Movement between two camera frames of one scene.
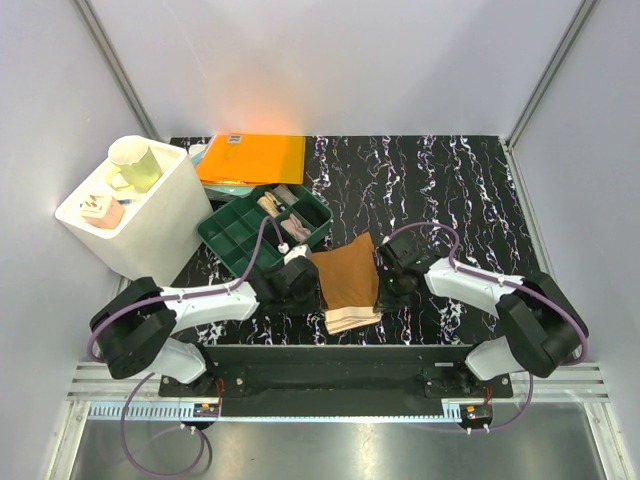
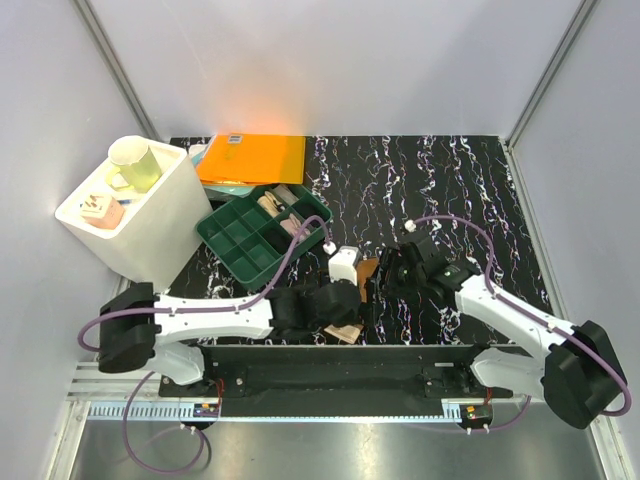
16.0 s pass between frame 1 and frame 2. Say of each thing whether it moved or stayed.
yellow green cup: stayed
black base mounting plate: stayed
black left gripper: moved
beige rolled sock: stayed
